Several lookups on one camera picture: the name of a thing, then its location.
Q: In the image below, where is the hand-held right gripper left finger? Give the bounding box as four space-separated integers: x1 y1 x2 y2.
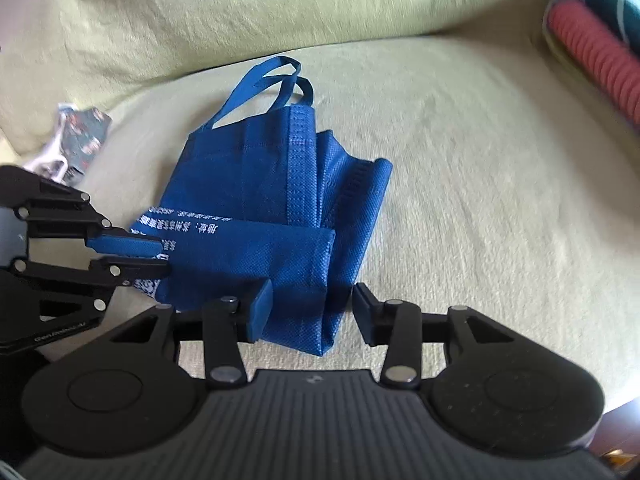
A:
112 279 275 390

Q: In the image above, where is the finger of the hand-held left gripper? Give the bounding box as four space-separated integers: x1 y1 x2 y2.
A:
0 255 172 322
0 164 164 261

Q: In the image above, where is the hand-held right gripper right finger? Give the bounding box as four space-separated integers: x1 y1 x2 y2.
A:
351 282 506 389

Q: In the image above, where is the blue shopping bag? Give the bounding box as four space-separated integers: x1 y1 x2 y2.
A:
129 56 393 357

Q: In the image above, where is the patterned small packet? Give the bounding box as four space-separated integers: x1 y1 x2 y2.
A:
54 104 112 181

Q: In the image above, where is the green cushion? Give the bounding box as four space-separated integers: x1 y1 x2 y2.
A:
0 0 556 157

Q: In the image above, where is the pink ribbed roll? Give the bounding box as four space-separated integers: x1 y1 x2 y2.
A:
546 2 640 133

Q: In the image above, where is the teal cushion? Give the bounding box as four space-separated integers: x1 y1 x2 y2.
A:
562 0 640 56

